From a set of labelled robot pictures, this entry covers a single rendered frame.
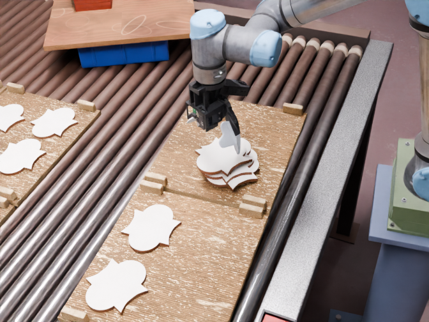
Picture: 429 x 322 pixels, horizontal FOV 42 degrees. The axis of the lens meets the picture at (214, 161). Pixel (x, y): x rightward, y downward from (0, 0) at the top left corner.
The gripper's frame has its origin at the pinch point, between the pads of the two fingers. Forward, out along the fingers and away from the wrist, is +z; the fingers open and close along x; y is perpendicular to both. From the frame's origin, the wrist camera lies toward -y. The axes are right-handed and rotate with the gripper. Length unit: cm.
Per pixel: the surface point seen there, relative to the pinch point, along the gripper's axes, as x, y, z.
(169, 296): 21.0, 34.6, 10.9
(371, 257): 12, -73, 105
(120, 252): 3.7, 35.5, 10.9
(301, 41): -29, -65, 12
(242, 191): 9.6, 1.4, 10.9
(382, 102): -50, -166, 105
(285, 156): 8.1, -16.0, 10.9
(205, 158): -1.9, 3.8, 5.4
